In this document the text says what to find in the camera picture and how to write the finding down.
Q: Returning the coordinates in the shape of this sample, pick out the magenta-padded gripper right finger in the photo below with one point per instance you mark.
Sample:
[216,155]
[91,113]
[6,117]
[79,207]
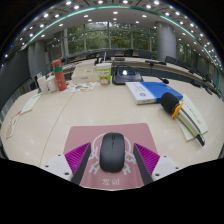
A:
[150,159]

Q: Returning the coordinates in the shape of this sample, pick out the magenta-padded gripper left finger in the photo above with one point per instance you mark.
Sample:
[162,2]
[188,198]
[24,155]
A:
[77,157]

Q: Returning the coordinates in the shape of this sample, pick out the black computer mouse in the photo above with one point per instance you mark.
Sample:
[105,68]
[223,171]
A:
[112,152]

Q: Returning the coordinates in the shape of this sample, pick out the pink printed mouse pad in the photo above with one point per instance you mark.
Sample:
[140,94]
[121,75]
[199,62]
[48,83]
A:
[83,135]

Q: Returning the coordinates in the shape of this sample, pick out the white paper sheet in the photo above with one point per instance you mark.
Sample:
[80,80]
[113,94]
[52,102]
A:
[196,115]

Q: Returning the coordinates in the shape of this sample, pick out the blue and white book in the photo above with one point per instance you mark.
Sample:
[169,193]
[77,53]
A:
[150,91]

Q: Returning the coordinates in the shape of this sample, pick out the colourful flyer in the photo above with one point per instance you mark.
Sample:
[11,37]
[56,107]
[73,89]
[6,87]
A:
[80,87]

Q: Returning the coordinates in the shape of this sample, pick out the white booklet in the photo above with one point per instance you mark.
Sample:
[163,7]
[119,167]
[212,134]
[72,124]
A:
[30,104]

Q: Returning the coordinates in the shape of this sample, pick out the white paper cup stack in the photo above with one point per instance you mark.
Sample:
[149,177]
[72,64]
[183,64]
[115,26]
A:
[42,85]

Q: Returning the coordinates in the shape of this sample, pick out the red bottle with green band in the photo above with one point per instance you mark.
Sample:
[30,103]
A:
[60,78]

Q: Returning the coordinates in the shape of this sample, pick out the white cardboard box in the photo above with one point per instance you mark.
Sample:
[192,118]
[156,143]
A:
[83,74]

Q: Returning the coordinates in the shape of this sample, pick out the black conference microphone unit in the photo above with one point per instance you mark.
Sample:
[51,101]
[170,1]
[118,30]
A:
[126,78]

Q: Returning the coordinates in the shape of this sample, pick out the green printed paper cup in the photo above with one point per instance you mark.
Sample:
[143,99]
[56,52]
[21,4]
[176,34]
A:
[104,75]

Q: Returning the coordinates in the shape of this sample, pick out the dark office chairs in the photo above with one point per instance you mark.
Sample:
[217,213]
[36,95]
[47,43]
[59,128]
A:
[171,60]

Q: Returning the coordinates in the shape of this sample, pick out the ceiling lights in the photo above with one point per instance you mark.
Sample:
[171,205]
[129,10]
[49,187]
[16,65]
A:
[115,12]

